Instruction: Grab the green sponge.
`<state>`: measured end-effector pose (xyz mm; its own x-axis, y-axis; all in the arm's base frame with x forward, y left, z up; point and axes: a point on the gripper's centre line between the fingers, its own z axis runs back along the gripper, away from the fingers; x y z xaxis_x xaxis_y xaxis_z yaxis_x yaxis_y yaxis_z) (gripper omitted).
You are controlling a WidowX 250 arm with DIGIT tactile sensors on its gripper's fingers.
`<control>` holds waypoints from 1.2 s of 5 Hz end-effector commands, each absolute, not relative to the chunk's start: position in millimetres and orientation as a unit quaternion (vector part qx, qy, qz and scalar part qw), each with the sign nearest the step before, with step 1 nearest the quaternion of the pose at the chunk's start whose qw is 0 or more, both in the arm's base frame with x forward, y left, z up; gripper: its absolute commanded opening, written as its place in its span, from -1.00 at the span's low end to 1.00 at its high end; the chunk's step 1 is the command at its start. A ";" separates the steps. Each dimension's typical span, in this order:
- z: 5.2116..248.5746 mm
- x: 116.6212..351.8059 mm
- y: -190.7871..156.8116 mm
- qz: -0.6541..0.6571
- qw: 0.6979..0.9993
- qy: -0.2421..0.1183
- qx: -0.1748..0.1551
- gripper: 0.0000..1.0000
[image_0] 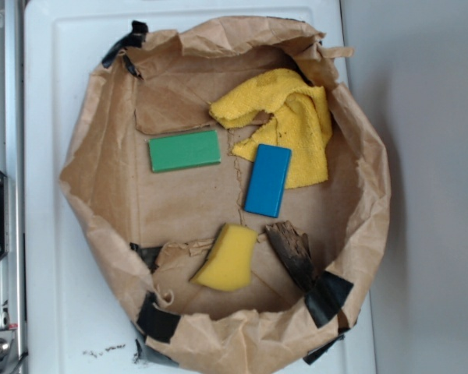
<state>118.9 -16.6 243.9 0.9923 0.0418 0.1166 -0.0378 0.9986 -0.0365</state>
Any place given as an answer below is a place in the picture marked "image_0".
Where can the green rectangular sponge block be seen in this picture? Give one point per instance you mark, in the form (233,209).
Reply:
(191,150)

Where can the yellow sponge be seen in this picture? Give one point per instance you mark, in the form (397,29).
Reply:
(228,264)

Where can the brown paper bag tray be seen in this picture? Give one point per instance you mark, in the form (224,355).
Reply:
(151,232)

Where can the blue rectangular block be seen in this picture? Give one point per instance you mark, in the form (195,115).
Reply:
(267,180)

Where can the dark brown wood piece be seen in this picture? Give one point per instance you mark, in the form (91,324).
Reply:
(292,247)

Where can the yellow microfiber cloth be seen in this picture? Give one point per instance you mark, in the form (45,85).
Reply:
(300,121)

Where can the white plastic tray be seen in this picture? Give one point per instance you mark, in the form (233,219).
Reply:
(74,322)

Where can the aluminium frame rail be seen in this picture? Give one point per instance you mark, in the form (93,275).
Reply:
(13,309)

